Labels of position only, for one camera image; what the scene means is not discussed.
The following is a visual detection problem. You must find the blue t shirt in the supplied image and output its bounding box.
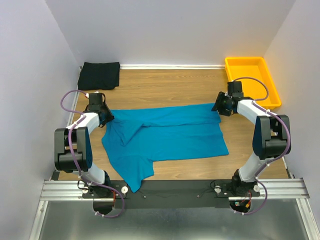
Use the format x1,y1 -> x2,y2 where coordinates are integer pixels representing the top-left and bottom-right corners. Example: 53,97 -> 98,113
101,103 -> 229,193

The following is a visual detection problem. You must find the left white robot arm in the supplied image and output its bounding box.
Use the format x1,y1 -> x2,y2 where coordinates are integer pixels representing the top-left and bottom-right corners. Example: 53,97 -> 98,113
54,90 -> 116,198

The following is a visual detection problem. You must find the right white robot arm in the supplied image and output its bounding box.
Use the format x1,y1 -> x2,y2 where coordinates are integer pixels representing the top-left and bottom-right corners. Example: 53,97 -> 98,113
211,77 -> 291,197

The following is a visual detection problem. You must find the folded black t shirt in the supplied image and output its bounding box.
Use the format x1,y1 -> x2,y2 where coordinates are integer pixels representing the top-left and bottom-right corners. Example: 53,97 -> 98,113
77,62 -> 121,91

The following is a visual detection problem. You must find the yellow plastic bin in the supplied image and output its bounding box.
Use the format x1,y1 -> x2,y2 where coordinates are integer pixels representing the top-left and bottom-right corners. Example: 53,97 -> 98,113
224,56 -> 282,110

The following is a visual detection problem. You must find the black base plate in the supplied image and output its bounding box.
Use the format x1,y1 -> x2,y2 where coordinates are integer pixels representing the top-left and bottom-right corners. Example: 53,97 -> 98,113
77,179 -> 260,211

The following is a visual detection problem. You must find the aluminium frame rail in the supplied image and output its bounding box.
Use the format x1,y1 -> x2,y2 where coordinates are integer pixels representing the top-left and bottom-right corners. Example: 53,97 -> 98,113
40,178 -> 310,201

